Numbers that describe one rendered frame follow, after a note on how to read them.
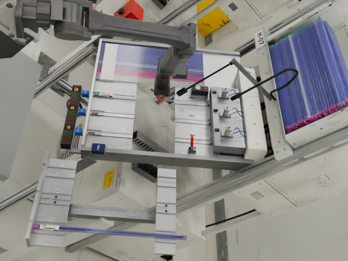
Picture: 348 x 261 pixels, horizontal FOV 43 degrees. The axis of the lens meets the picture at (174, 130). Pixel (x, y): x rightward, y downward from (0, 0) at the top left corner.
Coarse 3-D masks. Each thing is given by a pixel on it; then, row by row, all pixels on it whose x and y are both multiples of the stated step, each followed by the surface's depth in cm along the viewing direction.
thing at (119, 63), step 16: (112, 48) 219; (128, 48) 221; (144, 48) 222; (112, 64) 212; (128, 64) 214; (144, 64) 215; (192, 64) 219; (112, 80) 206; (128, 80) 207; (144, 80) 208; (176, 80) 211; (192, 80) 212
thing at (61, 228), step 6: (36, 228) 146; (60, 228) 146; (66, 228) 147; (72, 228) 147; (78, 228) 147; (84, 228) 148; (90, 228) 148; (96, 228) 148; (108, 234) 149; (114, 234) 148; (120, 234) 148; (126, 234) 149; (132, 234) 149; (138, 234) 149; (144, 234) 150; (150, 234) 150; (156, 234) 150; (162, 234) 151; (168, 234) 151
